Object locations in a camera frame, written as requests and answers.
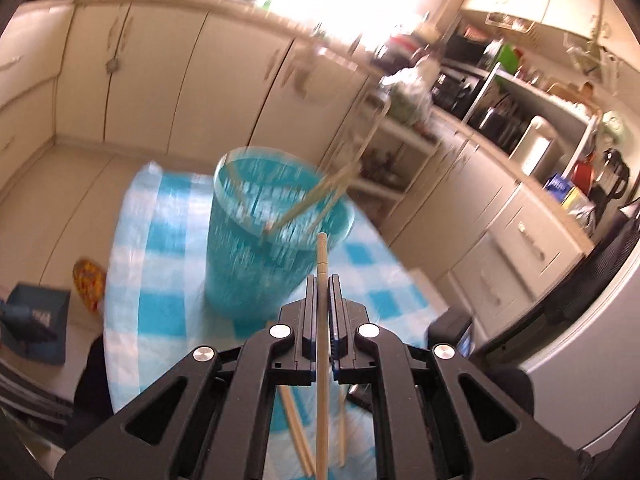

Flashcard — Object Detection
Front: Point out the cream drawer cabinet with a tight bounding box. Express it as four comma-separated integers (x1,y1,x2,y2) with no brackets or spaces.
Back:
0,2,76,161

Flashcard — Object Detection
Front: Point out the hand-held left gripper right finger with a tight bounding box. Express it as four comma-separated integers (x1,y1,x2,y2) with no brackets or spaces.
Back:
327,272,587,480

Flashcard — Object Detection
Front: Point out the bundle of wooden chopsticks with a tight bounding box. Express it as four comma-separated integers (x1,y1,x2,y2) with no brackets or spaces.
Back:
277,385,349,478

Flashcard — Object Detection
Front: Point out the cream base cabinet row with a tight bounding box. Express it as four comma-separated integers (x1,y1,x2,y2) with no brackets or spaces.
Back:
55,0,383,163

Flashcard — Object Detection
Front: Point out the blue white checked tablecloth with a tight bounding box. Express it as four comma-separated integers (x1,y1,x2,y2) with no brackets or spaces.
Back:
102,162,441,480

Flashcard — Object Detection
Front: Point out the black curved metal frame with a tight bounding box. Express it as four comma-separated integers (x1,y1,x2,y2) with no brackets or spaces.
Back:
0,360,76,416

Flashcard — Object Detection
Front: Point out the floral slipper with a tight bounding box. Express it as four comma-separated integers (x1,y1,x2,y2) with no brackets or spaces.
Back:
72,257,107,314

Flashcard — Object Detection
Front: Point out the person's leg in black trousers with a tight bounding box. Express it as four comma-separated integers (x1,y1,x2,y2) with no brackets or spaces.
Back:
65,335,115,456

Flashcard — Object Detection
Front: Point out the blue box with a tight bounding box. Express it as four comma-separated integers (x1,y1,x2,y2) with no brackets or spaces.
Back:
544,174,577,203

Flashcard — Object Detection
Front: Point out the blue dustpan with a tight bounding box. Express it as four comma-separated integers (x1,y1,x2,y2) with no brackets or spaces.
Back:
0,282,71,365

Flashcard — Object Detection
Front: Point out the white trolley shelf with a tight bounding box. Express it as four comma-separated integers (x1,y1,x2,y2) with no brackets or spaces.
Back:
320,87,443,203

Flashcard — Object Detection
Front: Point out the white rounded appliance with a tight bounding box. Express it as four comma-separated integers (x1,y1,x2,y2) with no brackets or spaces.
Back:
509,115,559,177

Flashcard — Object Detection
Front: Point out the slender wooden chopstick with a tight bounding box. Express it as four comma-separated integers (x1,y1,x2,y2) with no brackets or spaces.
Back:
261,162,358,236
315,232,332,480
300,170,362,233

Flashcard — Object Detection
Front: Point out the black toaster oven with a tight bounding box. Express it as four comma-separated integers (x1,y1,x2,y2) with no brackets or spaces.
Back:
432,67,483,118

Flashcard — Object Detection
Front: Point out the turquoise perforated plastic basket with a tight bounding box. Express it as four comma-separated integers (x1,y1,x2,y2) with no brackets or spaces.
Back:
204,146,357,322

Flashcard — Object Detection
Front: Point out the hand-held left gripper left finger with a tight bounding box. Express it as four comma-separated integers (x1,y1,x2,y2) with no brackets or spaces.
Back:
55,275,319,480

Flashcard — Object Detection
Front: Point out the bright window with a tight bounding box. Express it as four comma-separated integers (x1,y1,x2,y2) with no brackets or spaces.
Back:
227,0,453,58

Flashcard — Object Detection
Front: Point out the clear bag of vegetables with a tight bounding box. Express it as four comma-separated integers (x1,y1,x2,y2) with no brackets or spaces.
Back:
382,55,437,127

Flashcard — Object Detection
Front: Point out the red container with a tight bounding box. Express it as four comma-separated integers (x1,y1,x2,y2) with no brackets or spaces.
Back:
573,159,595,188

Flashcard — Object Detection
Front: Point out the cream side cabinet row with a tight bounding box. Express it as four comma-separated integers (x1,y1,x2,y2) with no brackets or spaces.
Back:
385,130,597,313

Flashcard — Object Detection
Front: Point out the black kettle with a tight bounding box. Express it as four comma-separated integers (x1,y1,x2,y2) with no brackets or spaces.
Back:
594,149,632,208

